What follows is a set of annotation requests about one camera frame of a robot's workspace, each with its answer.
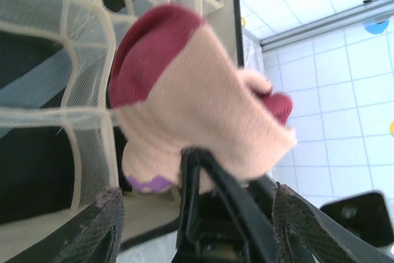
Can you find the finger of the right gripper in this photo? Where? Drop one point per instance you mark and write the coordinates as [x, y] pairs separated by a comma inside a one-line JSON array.
[[246, 210], [189, 189]]

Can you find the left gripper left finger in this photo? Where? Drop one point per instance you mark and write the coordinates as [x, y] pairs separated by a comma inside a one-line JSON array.
[[98, 232]]

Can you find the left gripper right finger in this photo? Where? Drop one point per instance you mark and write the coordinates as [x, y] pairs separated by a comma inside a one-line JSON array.
[[307, 232]]

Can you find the beige and maroon sock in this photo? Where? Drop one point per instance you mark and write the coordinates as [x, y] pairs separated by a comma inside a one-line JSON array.
[[200, 90]]

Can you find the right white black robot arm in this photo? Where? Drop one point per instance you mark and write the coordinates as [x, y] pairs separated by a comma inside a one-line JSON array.
[[354, 216]]

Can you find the aluminium frame post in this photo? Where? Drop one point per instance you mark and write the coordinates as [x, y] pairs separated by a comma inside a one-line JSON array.
[[323, 21]]

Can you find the plain blue wall decal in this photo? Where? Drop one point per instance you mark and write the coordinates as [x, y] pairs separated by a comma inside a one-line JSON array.
[[375, 26]]

